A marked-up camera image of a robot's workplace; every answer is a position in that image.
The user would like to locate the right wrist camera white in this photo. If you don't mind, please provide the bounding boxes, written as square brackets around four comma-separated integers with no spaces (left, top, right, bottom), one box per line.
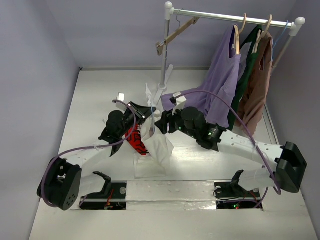
[170,92,187,115]

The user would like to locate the dark green t shirt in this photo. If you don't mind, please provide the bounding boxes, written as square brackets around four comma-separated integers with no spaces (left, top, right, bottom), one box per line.
[220,25,263,130]

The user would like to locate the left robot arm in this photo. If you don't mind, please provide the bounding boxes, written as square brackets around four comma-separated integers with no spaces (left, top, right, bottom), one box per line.
[36,100,157,211]

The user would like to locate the brown t shirt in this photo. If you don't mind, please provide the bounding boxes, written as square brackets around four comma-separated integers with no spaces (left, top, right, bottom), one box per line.
[237,33,273,135]

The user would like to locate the blue wire hanger far right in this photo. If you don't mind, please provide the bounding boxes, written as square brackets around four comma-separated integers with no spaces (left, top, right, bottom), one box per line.
[270,20,290,62]

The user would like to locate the light blue wire hanger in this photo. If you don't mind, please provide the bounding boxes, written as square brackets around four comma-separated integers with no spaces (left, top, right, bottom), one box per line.
[150,100,156,136]

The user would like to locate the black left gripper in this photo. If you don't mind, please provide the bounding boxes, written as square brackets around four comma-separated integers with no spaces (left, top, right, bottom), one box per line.
[117,102,156,138]

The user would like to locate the wooden hanger with purple shirt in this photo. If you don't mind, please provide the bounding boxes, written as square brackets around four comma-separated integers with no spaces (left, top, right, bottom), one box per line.
[233,13,247,55]

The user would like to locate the purple t shirt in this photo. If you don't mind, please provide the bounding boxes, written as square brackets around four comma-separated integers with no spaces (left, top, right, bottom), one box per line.
[161,24,242,129]

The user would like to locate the beige wooden clip hanger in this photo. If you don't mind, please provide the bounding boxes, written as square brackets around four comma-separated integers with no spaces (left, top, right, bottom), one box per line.
[155,7,200,56]

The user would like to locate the white metal clothes rack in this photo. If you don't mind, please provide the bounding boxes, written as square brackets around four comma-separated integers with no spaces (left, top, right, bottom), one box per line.
[153,1,306,104]

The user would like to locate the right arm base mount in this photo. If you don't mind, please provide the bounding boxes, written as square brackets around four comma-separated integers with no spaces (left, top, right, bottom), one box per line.
[213,170,268,210]

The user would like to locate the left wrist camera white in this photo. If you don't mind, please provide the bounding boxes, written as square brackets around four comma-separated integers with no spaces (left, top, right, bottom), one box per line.
[117,92,125,102]

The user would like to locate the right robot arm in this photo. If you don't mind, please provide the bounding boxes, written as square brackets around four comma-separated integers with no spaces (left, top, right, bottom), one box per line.
[155,107,307,196]

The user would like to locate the wooden hanger with green shirt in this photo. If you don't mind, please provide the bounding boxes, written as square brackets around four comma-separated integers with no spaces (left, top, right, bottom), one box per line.
[252,14,273,53]

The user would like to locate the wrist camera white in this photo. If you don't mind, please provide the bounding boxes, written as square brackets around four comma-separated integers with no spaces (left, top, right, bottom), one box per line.
[170,92,187,115]
[117,92,125,102]

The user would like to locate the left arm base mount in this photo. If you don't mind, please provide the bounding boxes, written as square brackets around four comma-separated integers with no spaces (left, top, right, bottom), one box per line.
[79,171,127,211]

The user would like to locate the white t shirt red print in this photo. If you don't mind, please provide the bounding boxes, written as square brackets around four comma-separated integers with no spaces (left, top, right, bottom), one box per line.
[124,82,175,180]

